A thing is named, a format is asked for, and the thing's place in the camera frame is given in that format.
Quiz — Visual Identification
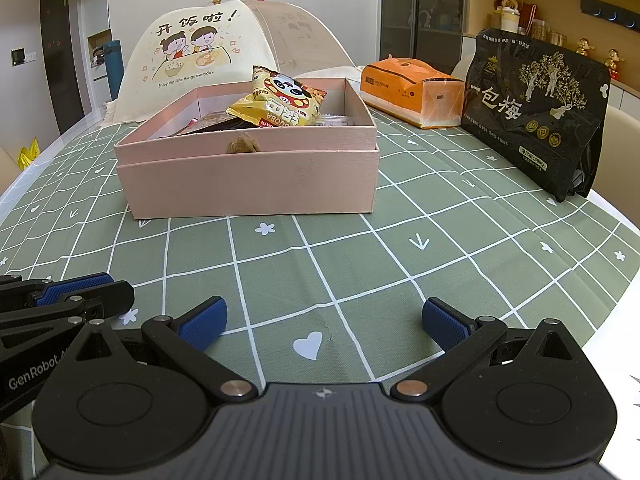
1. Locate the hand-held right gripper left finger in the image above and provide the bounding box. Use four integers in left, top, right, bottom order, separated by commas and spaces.
64, 296, 261, 403

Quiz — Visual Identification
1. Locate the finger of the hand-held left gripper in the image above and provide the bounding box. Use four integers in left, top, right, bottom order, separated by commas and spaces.
0, 273, 136, 358
0, 274, 55, 295

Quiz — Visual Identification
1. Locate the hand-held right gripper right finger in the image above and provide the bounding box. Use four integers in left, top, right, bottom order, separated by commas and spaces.
391, 297, 583, 403

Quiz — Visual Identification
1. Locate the pink cardboard box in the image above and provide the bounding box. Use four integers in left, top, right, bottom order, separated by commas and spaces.
114, 77, 379, 220

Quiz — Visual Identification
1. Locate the beige snack packet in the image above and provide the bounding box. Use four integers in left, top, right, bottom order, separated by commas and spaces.
225, 132, 262, 155

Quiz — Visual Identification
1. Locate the dark brown snack packet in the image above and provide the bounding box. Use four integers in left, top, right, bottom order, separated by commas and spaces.
177, 110, 261, 136

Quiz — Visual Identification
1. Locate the small white snack packet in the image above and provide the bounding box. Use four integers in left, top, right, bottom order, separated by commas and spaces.
312, 114, 354, 129

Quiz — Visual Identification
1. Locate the yellow panda snack packet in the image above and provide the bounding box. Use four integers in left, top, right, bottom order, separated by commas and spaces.
226, 65, 328, 129

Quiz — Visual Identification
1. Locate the green checked tablecloth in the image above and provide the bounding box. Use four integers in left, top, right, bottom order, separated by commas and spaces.
0, 64, 640, 461

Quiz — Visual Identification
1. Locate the yellow crumpled bag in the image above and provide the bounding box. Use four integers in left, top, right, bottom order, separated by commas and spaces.
17, 137, 42, 169

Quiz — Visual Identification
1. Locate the blue insulated bottle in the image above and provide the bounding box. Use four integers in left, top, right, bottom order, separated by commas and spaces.
102, 40, 125, 102

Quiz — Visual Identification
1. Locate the dark door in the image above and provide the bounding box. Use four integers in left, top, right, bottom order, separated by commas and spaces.
40, 0, 86, 136

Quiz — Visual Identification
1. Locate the black gold-printed bag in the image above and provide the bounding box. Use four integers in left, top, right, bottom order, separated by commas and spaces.
460, 27, 611, 204

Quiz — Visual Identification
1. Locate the orange tissue pack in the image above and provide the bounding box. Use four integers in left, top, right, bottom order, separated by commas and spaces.
360, 57, 466, 130

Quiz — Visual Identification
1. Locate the cream mesh food cover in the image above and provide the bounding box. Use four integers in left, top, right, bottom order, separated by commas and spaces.
102, 0, 359, 127

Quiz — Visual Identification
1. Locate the beige chair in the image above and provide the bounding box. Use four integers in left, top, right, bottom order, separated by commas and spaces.
589, 80, 640, 222

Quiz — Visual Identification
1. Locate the dark glass cabinet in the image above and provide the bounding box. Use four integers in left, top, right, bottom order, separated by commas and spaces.
380, 0, 473, 61

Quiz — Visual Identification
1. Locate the black wall rack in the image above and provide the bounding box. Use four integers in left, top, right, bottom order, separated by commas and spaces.
580, 0, 640, 29

